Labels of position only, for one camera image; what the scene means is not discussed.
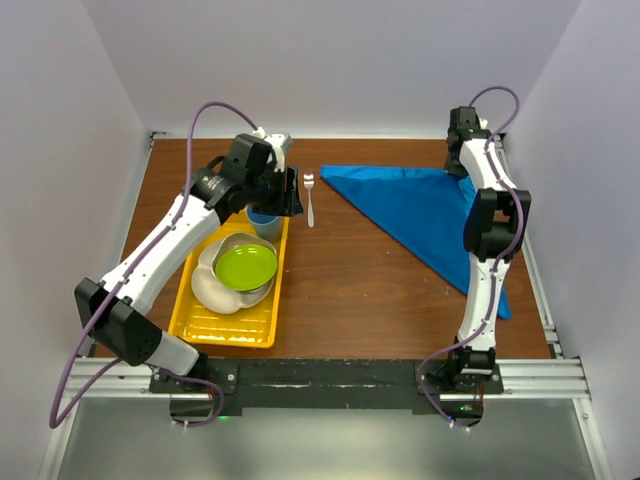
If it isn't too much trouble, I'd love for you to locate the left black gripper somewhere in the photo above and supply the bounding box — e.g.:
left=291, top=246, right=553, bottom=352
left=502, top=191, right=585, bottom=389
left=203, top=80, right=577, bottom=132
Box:
left=246, top=164, right=303, bottom=216

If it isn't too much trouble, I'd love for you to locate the blue cloth napkin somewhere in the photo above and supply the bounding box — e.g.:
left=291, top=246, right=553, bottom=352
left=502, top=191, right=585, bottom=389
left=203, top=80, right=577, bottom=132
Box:
left=319, top=165, right=513, bottom=321

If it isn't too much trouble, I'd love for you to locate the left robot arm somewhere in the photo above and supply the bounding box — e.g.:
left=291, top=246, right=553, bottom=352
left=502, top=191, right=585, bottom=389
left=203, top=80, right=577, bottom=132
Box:
left=74, top=131, right=302, bottom=392

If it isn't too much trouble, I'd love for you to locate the silver metal fork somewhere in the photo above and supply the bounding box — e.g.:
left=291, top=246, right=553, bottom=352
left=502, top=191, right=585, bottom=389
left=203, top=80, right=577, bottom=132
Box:
left=303, top=172, right=315, bottom=228

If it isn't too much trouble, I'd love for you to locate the grey metal bowl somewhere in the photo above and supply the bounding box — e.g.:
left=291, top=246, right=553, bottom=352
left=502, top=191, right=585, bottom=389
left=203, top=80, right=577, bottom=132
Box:
left=212, top=239, right=279, bottom=296

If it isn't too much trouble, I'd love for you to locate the aluminium frame rail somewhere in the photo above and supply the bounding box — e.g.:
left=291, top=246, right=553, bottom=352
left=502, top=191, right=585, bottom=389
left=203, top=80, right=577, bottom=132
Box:
left=37, top=130, right=616, bottom=480

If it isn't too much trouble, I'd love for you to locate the blue plastic cup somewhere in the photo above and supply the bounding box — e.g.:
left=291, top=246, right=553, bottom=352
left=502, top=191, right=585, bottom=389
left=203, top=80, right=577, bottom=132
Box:
left=246, top=207, right=282, bottom=244

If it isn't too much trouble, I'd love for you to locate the yellow plastic tray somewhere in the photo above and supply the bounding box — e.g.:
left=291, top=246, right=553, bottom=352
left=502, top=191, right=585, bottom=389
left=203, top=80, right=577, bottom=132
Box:
left=168, top=212, right=289, bottom=349

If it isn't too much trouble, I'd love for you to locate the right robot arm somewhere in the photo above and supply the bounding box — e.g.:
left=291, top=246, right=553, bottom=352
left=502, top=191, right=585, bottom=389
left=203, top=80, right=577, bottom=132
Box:
left=442, top=106, right=532, bottom=393

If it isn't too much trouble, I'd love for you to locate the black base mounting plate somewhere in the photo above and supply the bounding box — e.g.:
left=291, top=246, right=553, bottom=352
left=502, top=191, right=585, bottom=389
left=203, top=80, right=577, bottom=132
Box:
left=149, top=358, right=505, bottom=426

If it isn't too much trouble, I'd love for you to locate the green plastic plate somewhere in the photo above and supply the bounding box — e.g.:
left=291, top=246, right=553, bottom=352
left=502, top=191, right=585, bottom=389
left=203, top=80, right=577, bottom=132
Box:
left=214, top=244, right=278, bottom=292

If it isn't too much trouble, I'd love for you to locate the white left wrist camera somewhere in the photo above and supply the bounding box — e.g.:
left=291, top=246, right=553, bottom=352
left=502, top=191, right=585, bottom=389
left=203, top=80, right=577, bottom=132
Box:
left=251, top=127, right=293, bottom=172

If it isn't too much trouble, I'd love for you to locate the beige flower-shaped plate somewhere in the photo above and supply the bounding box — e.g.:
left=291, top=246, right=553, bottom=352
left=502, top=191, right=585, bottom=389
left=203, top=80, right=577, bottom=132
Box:
left=191, top=232, right=278, bottom=314

